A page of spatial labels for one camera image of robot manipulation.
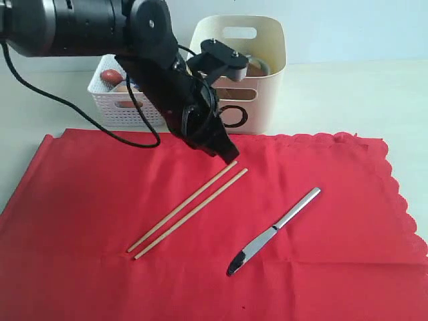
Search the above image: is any white ceramic bowl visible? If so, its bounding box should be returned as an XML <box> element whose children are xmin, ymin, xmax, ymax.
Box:
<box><xmin>247</xmin><ymin>55</ymin><xmax>271</xmax><ymax>77</ymax></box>

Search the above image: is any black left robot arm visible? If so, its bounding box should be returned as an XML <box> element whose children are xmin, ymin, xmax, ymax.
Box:
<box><xmin>1</xmin><ymin>0</ymin><xmax>248</xmax><ymax>163</ymax></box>

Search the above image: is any red sausage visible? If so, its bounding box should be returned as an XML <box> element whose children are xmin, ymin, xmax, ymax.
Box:
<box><xmin>100</xmin><ymin>69</ymin><xmax>123</xmax><ymax>86</ymax></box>

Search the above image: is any brown wooden plate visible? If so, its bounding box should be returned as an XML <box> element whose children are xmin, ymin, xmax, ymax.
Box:
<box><xmin>215</xmin><ymin>64</ymin><xmax>267</xmax><ymax>101</ymax></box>

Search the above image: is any white perforated plastic basket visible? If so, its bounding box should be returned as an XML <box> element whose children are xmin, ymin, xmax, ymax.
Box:
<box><xmin>88</xmin><ymin>55</ymin><xmax>145</xmax><ymax>127</ymax></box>

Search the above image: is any steel knife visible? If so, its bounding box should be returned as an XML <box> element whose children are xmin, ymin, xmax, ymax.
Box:
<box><xmin>226</xmin><ymin>187</ymin><xmax>321</xmax><ymax>277</ymax></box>

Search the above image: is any brown egg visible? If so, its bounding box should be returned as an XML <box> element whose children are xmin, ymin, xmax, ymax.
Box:
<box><xmin>111</xmin><ymin>84</ymin><xmax>128</xmax><ymax>93</ymax></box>

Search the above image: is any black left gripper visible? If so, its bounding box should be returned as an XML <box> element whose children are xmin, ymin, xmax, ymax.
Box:
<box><xmin>115</xmin><ymin>53</ymin><xmax>239</xmax><ymax>164</ymax></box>

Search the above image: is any cream plastic bin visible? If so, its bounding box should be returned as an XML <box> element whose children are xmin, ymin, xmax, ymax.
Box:
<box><xmin>190</xmin><ymin>15</ymin><xmax>286</xmax><ymax>134</ymax></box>

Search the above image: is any red tablecloth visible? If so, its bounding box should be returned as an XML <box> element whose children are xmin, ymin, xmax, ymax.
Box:
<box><xmin>1</xmin><ymin>129</ymin><xmax>427</xmax><ymax>320</ymax></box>

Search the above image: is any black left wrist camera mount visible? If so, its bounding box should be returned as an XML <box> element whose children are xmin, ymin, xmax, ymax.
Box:
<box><xmin>187</xmin><ymin>39</ymin><xmax>249</xmax><ymax>86</ymax></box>

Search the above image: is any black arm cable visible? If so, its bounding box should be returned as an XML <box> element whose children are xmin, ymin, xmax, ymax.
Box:
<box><xmin>0</xmin><ymin>39</ymin><xmax>221</xmax><ymax>148</ymax></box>

